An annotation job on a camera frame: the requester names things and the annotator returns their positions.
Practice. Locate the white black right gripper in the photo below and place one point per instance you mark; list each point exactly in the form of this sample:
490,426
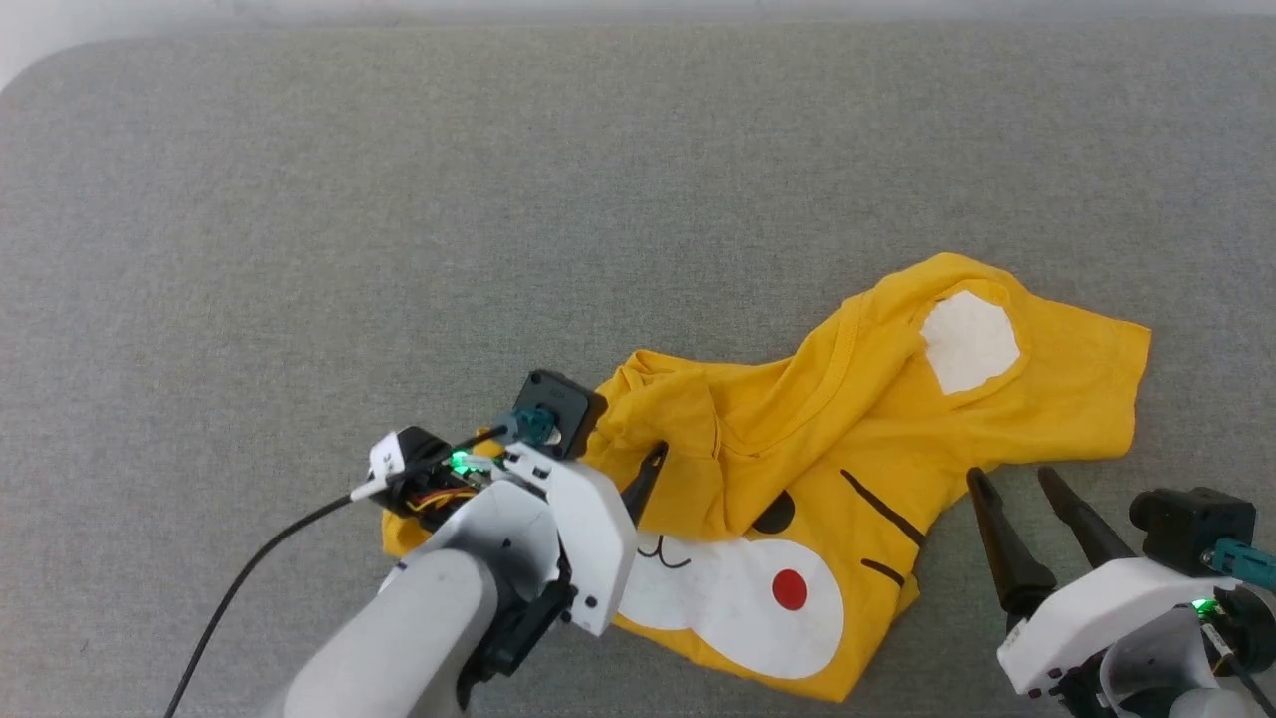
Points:
1097,608

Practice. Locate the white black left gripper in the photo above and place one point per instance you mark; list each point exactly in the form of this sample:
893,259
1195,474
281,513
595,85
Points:
593,538

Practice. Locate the yellow cartoon face T-shirt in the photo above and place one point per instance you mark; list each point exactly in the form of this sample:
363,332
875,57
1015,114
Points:
857,419

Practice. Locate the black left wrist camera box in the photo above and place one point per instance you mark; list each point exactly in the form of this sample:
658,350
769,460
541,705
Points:
563,399

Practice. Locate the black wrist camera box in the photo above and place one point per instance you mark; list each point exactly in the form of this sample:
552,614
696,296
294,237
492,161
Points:
1191,529
563,399

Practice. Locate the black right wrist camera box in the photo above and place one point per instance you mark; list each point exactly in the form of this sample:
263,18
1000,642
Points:
1191,529

